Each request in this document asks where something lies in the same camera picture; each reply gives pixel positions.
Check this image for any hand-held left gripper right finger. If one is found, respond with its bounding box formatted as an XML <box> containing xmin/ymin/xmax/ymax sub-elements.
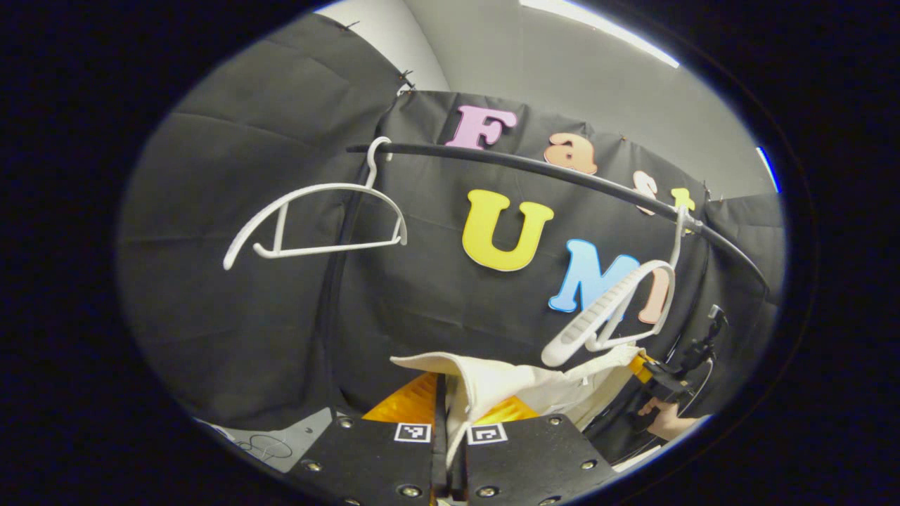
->
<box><xmin>450</xmin><ymin>394</ymin><xmax>619</xmax><ymax>506</ymax></box>

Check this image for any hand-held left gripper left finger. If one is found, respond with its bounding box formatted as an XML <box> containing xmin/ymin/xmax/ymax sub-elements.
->
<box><xmin>288</xmin><ymin>371</ymin><xmax>451</xmax><ymax>506</ymax></box>

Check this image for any cream shirt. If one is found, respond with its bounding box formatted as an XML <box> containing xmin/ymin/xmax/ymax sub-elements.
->
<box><xmin>390</xmin><ymin>343</ymin><xmax>644</xmax><ymax>472</ymax></box>

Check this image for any white hanger with taped hook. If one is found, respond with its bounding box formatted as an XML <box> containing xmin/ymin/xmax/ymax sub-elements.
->
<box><xmin>540</xmin><ymin>205</ymin><xmax>704</xmax><ymax>368</ymax></box>

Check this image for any black clothes rack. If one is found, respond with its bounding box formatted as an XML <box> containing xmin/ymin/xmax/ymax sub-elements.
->
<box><xmin>320</xmin><ymin>142</ymin><xmax>771</xmax><ymax>422</ymax></box>

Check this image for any white plastic hanger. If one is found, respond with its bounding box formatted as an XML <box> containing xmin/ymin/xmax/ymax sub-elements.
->
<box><xmin>223</xmin><ymin>136</ymin><xmax>409</xmax><ymax>271</ymax></box>

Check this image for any black backdrop cloth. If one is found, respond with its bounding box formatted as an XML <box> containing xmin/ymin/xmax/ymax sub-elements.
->
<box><xmin>116</xmin><ymin>14</ymin><xmax>788</xmax><ymax>465</ymax></box>

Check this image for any long ceiling light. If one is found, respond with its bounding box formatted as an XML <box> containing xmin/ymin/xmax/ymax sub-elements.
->
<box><xmin>519</xmin><ymin>0</ymin><xmax>681</xmax><ymax>69</ymax></box>

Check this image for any thin gripper cable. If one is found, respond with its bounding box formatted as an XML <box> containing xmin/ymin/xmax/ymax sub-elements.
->
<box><xmin>689</xmin><ymin>358</ymin><xmax>718</xmax><ymax>408</ymax></box>

